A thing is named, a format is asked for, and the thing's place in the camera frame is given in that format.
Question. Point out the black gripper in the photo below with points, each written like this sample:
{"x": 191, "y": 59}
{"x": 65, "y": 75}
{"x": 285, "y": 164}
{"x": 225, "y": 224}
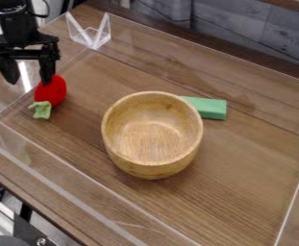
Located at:
{"x": 39, "y": 47}

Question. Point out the red plush strawberry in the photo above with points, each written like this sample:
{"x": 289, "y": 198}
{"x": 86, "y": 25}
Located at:
{"x": 49, "y": 96}

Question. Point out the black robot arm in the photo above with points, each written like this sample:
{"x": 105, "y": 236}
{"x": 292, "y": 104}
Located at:
{"x": 18, "y": 19}

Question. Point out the wooden bowl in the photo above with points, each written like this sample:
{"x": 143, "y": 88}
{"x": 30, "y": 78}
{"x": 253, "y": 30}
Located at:
{"x": 153, "y": 132}

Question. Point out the green sponge block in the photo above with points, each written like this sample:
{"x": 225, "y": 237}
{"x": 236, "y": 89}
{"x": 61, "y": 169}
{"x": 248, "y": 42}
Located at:
{"x": 210, "y": 108}

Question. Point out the black clamp base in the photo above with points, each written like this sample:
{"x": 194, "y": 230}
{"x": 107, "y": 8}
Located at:
{"x": 19, "y": 233}

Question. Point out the clear acrylic tray enclosure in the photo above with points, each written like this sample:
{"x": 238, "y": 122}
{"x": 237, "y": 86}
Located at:
{"x": 236, "y": 197}

